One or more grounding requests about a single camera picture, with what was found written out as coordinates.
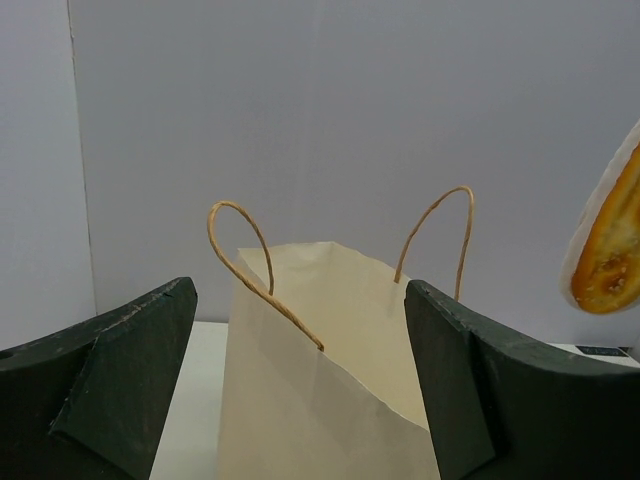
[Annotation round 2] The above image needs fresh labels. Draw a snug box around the cream paper bag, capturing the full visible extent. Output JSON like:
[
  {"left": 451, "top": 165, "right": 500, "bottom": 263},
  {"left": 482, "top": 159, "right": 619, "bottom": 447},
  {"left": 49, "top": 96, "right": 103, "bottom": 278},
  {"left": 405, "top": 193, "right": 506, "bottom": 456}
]
[{"left": 206, "top": 185, "right": 477, "bottom": 480}]

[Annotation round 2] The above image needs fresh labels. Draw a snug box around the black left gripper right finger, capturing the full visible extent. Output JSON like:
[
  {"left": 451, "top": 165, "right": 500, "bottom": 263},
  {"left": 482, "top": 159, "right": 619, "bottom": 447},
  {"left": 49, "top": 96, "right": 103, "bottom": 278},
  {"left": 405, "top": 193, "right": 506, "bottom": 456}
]
[{"left": 405, "top": 280, "right": 639, "bottom": 479}]

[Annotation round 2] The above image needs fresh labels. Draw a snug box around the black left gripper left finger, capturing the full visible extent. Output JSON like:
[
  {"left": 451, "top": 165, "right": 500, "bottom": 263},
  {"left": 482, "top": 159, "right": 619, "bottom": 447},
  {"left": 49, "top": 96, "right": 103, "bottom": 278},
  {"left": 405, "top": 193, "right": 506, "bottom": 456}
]
[{"left": 1, "top": 277, "right": 198, "bottom": 479}]

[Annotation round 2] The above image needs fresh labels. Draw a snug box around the long toasted bread loaf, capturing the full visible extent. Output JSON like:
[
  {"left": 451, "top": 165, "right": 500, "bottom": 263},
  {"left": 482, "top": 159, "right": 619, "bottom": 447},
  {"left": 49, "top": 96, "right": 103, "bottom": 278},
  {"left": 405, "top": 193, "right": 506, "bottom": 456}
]
[{"left": 559, "top": 125, "right": 639, "bottom": 315}]

